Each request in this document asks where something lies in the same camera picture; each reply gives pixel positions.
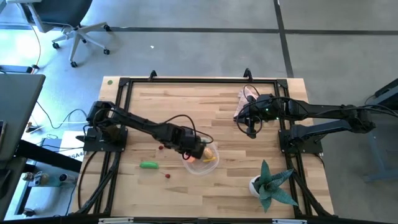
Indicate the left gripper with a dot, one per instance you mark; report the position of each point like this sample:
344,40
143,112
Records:
192,145

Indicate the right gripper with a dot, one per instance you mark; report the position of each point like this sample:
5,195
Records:
264,109

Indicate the tan toy potato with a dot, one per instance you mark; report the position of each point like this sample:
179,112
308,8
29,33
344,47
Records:
209,152

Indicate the yellow toy banana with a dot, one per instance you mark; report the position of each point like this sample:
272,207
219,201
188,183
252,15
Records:
210,159

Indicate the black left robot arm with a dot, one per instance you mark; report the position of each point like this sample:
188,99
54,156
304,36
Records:
140,123

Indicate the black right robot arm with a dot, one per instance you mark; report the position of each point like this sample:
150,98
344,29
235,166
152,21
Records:
326,110

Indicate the clear plastic tupperware container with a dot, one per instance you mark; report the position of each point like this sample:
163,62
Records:
202,169

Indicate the beige folded cloth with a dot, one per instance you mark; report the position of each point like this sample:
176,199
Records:
242,101

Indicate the red toy cherry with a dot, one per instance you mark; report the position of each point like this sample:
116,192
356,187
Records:
168,176
160,147

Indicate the green toy pea pod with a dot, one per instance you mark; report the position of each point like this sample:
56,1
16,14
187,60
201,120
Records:
149,165

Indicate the white plant pot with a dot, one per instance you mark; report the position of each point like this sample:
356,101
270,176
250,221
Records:
255,186

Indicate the green snake plant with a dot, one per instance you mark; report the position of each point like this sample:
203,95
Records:
270,189

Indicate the white paper sheet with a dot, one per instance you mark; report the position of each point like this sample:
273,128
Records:
66,146

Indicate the small white round device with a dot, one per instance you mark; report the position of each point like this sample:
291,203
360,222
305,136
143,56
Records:
63,178

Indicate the table with blue legs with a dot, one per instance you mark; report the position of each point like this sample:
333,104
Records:
373,155

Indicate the small brown bottle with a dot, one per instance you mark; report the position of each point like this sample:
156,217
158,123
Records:
43,179

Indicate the grey desk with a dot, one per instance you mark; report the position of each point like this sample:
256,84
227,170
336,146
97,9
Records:
18,109

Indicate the office chair with white base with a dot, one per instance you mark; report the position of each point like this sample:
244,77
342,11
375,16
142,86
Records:
59,9

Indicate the black flat device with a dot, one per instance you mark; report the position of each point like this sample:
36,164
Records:
15,69

